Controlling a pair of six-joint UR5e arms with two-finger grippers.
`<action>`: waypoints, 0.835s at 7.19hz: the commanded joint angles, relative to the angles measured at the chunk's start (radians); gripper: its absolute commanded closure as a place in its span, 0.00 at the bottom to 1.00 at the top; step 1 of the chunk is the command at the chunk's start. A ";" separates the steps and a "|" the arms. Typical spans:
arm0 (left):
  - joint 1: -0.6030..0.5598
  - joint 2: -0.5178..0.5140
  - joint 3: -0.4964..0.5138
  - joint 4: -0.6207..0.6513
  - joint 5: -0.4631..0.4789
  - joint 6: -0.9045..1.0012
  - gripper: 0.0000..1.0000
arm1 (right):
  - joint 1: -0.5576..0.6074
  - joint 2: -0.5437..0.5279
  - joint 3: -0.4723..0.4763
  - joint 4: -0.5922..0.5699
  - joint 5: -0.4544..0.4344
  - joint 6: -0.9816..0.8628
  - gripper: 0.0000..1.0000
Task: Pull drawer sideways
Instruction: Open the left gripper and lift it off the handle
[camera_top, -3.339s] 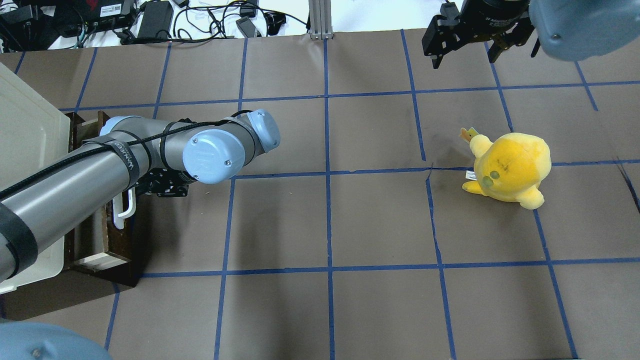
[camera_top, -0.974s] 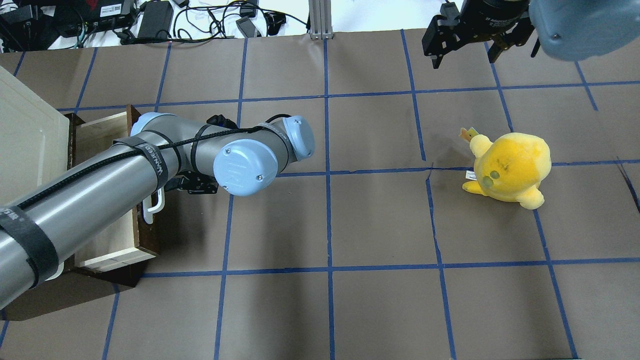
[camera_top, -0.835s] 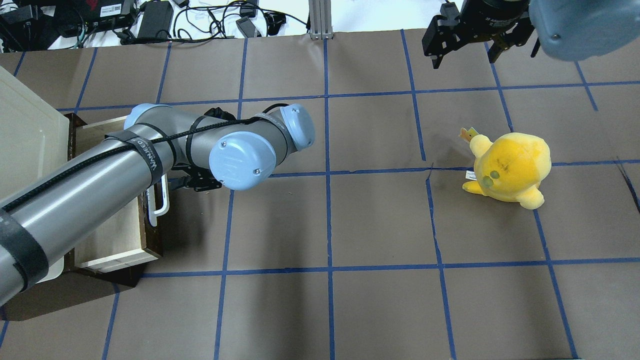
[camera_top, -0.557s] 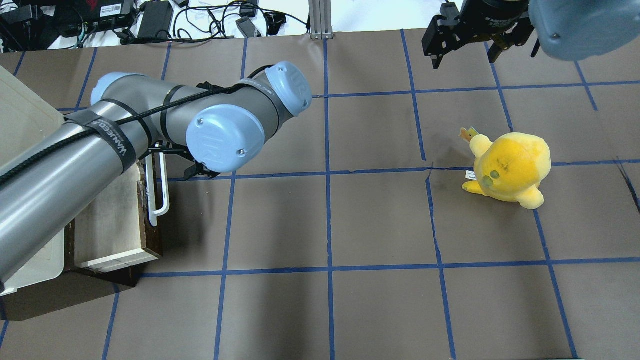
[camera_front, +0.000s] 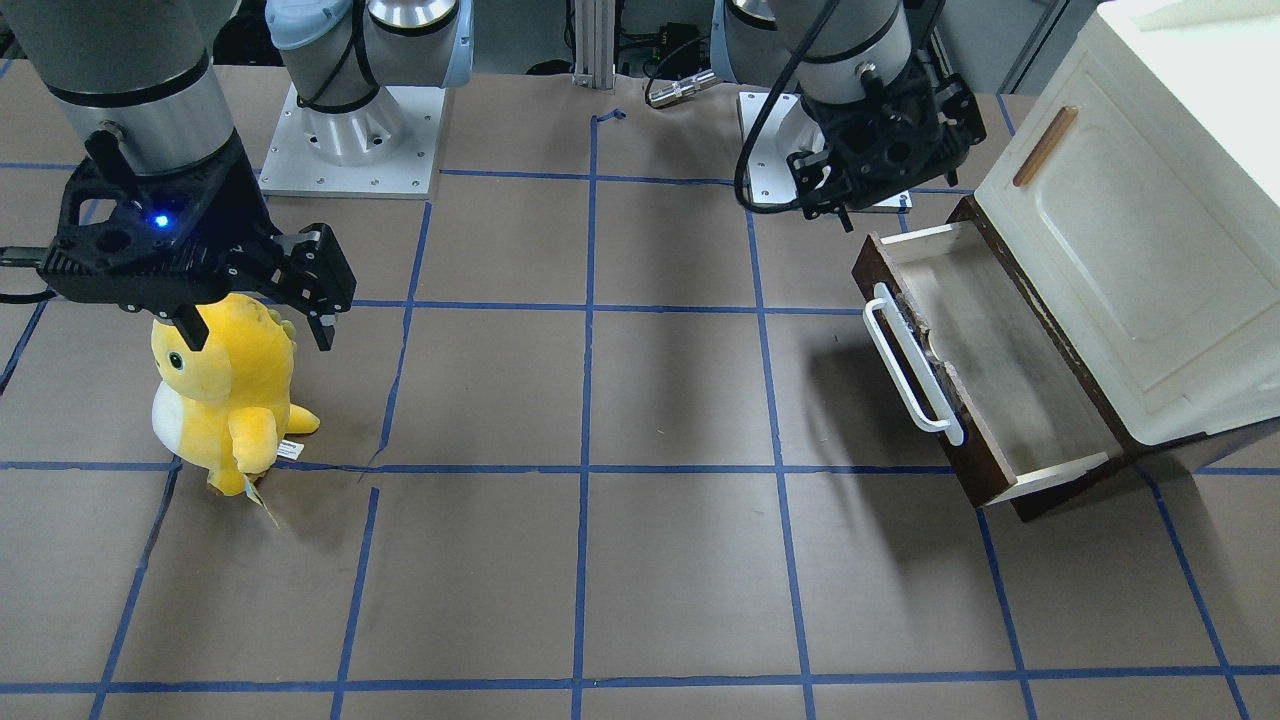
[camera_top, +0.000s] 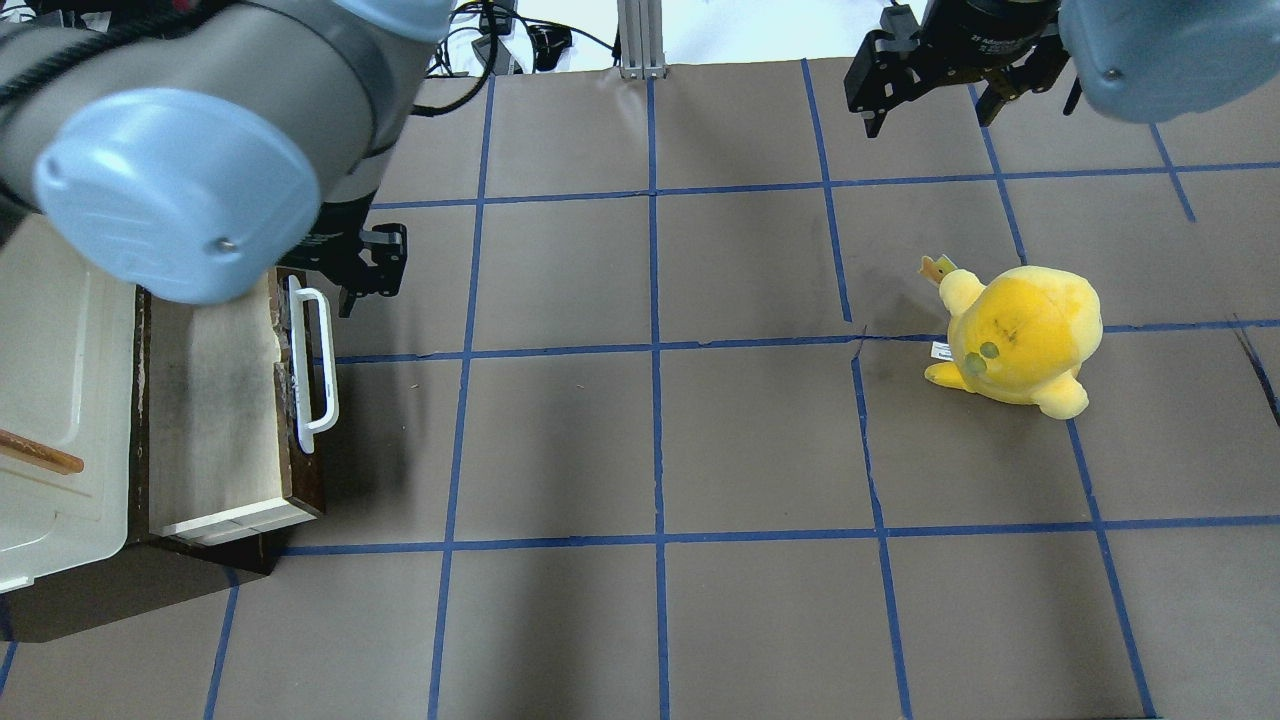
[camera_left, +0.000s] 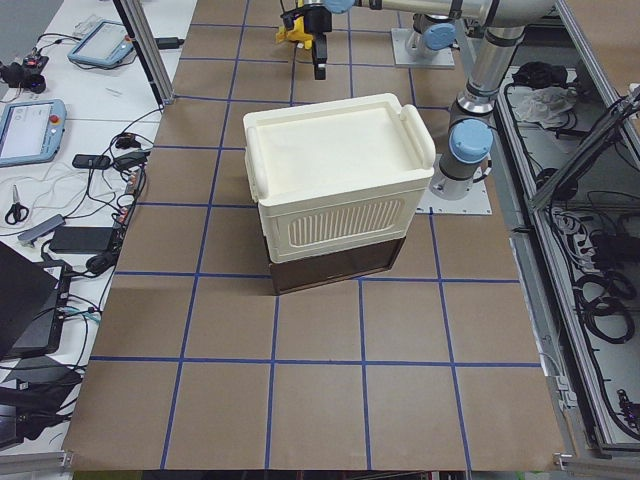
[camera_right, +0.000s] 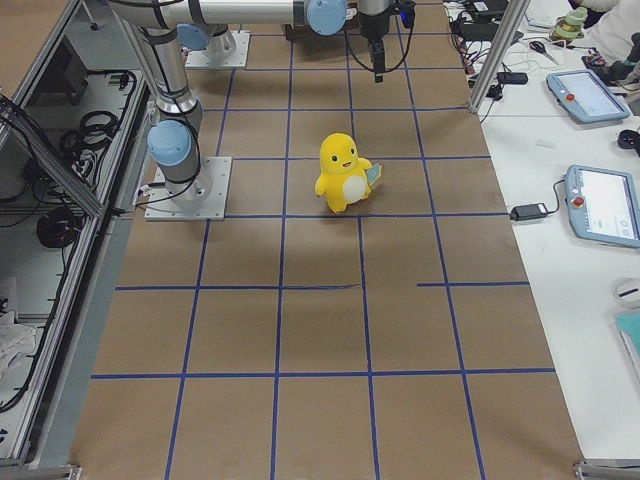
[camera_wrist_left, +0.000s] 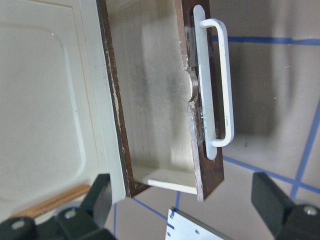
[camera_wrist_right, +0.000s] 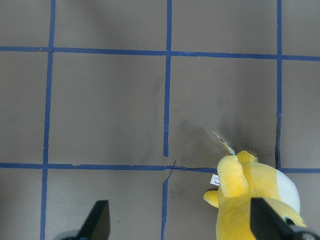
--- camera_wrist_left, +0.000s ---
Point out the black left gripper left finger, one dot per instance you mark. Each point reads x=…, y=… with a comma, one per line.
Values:
x=93, y=211

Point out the wooden drawer with white handle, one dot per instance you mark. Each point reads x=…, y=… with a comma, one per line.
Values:
x=157, y=97

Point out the cream plastic drawer cabinet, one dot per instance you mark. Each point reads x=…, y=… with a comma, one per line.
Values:
x=57, y=127

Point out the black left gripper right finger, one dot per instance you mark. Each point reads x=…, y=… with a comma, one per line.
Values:
x=285, y=219

